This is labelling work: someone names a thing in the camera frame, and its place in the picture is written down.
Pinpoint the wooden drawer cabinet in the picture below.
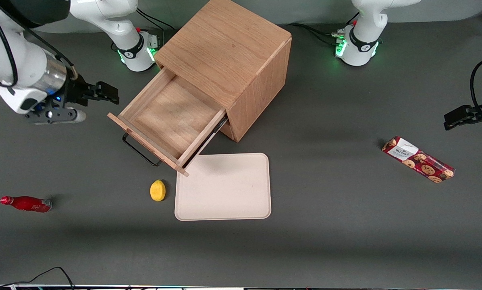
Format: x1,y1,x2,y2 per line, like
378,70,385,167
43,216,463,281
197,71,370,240
156,0,293,143

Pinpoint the wooden drawer with black handle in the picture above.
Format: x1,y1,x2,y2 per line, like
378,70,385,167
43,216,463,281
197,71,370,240
107,68,229,177

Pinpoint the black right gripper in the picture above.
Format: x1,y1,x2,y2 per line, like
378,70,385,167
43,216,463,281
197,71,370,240
56,78,119,109

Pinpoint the black base cable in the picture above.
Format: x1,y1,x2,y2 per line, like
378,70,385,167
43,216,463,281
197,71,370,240
136,6,174,31
288,23,346,46

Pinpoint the yellow lemon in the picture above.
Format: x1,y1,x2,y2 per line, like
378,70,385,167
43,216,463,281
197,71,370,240
150,180,166,202

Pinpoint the beige rectangular tray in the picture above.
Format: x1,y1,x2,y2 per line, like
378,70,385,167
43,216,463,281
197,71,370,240
174,153,272,222

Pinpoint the thin black cable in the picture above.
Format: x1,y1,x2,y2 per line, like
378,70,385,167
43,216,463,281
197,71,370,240
0,266,77,290

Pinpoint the red bottle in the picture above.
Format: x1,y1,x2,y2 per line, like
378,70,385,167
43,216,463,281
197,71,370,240
0,196,53,213

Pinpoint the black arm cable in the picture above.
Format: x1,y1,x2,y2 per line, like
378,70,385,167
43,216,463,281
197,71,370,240
0,0,76,88

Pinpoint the red tartan cookie box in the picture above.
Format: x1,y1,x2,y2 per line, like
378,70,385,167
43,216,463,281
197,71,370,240
381,136,456,184

